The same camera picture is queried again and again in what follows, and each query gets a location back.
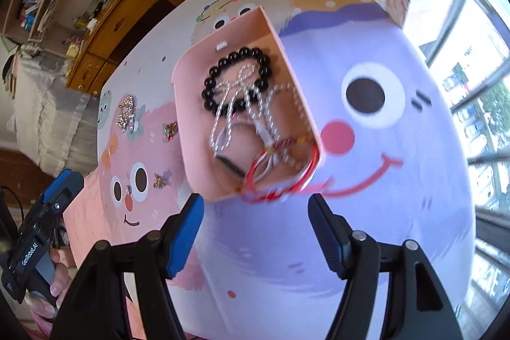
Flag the green flower earring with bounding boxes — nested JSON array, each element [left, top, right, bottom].
[[163, 122, 178, 141], [153, 170, 172, 189]]

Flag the red string bracelet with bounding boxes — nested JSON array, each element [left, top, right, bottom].
[[237, 137, 335, 205]]

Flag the pink band smart watch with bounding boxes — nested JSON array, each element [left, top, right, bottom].
[[213, 117, 276, 180]]

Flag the silver rhinestone bracelet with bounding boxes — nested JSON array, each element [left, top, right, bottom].
[[115, 94, 138, 134]]

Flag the pink plastic storage box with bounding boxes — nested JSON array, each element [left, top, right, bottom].
[[171, 7, 332, 203]]

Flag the white pearl bracelet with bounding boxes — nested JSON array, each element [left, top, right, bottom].
[[254, 82, 316, 169]]

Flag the small pearl necklace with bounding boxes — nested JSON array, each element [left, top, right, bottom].
[[207, 62, 280, 158]]

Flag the black bead bracelet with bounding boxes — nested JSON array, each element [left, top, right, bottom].
[[201, 46, 273, 116]]

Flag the person's left hand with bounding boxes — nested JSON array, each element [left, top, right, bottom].
[[25, 248, 76, 322]]

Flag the cartoon printed bed sheet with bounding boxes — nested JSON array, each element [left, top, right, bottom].
[[64, 0, 475, 339]]

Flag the beige ruffled cloth cover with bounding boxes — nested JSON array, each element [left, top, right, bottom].
[[7, 54, 98, 177]]

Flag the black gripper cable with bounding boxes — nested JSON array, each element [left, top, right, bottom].
[[0, 184, 26, 237]]

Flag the window with metal frame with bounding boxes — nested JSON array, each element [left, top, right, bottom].
[[404, 0, 509, 339]]

